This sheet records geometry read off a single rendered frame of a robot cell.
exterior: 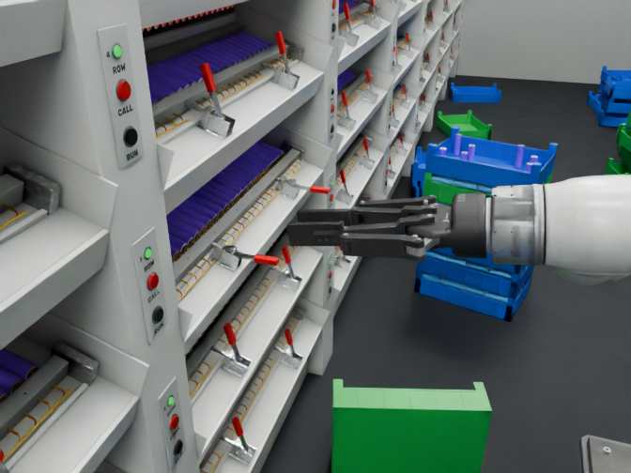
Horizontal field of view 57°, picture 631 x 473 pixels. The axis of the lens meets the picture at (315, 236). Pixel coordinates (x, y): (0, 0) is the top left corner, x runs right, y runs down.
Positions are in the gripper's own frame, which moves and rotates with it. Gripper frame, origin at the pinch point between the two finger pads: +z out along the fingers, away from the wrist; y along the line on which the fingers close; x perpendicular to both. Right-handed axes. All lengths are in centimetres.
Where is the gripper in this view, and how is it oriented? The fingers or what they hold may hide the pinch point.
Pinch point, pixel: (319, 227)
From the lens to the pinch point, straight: 73.4
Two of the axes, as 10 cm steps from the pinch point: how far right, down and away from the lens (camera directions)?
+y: -2.8, 4.5, -8.5
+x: 1.5, 8.9, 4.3
